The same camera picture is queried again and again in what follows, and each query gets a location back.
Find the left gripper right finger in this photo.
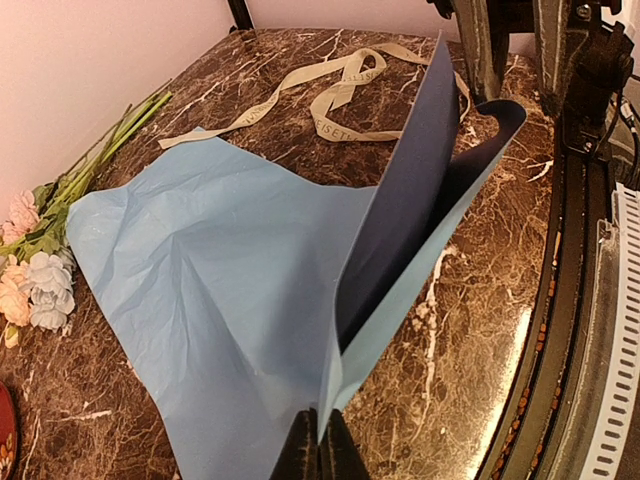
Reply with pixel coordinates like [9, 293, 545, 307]
[318, 409, 371, 480]

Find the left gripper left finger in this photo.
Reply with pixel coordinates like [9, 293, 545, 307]
[270, 409, 320, 480]

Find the blue wrapping paper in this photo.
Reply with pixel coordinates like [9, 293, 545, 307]
[67, 42, 526, 479]

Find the pink fake flower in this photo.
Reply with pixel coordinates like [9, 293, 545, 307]
[1, 87, 172, 261]

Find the light blue fake flower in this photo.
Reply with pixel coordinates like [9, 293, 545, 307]
[26, 252, 75, 331]

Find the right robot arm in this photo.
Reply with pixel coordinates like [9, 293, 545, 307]
[433, 1, 634, 157]

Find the red decorated plate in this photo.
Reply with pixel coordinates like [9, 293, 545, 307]
[0, 384, 19, 480]

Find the beige ribbon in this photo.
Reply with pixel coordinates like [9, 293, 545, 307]
[157, 42, 471, 150]

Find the black front rail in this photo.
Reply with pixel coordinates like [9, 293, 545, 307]
[477, 147, 639, 479]

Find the white cable duct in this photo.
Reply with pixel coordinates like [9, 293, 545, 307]
[580, 183, 639, 479]

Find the right black frame post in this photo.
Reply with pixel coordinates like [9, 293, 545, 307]
[227, 0, 254, 30]

